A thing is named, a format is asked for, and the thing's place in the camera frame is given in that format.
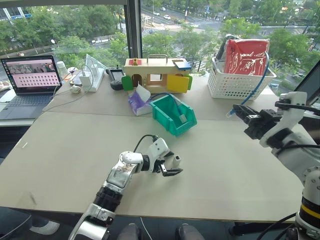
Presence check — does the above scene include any white perforated plastic basket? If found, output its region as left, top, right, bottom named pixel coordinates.
left=207, top=56, right=278, bottom=101

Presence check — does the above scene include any dark window frame post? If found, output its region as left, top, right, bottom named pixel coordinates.
left=123, top=0, right=144, bottom=74

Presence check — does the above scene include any black handheld remote controller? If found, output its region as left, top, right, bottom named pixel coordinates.
left=105, top=65, right=126, bottom=92

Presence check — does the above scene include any green plastic bin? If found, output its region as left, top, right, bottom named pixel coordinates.
left=149, top=93, right=198, bottom=138

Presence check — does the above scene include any wooden lock box toy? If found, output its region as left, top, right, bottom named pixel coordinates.
left=121, top=54, right=194, bottom=95

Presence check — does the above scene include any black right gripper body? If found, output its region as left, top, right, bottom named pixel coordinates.
left=243, top=108, right=283, bottom=140

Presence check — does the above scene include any black cable under table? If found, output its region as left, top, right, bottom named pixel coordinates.
left=254, top=212, right=298, bottom=240

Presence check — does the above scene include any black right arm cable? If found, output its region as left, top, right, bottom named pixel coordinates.
left=274, top=100, right=320, bottom=114

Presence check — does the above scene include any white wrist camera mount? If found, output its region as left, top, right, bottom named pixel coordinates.
left=146, top=137, right=169, bottom=173
left=259, top=91, right=309, bottom=149

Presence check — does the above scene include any white charger block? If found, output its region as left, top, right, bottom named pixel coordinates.
left=79, top=74, right=92, bottom=88

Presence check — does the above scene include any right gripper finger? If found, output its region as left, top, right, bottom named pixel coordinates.
left=234, top=110, right=251, bottom=124
left=232, top=104, right=261, bottom=117

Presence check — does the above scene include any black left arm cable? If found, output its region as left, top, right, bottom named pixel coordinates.
left=133, top=134, right=159, bottom=153

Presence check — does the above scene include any open grey laptop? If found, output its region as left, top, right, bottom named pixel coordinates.
left=0, top=55, right=63, bottom=121

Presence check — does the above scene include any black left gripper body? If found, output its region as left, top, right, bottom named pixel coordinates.
left=152, top=150, right=176, bottom=175

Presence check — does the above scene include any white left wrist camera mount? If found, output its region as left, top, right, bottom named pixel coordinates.
left=146, top=137, right=169, bottom=173

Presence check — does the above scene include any long blue network cable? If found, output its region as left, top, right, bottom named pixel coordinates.
left=225, top=51, right=271, bottom=119

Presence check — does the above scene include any white power strip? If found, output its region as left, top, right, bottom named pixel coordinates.
left=79, top=66, right=106, bottom=93

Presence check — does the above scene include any red package in plastic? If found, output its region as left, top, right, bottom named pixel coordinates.
left=222, top=38, right=271, bottom=75

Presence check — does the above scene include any purple tissue box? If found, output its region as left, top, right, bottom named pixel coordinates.
left=127, top=83, right=154, bottom=117

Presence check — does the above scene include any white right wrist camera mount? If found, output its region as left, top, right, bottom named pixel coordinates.
left=259, top=91, right=309, bottom=149

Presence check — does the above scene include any black item in basket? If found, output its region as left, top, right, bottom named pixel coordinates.
left=215, top=39, right=229, bottom=61

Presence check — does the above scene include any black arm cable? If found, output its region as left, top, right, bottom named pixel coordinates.
left=133, top=134, right=159, bottom=153
left=274, top=100, right=320, bottom=114

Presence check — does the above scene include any white charging cable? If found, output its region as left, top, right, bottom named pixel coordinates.
left=42, top=64, right=95, bottom=113

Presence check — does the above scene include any thin white cable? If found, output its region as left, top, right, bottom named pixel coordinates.
left=139, top=216, right=153, bottom=240

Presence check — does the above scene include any clear triangular plastic cover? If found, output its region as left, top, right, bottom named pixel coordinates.
left=84, top=53, right=107, bottom=71

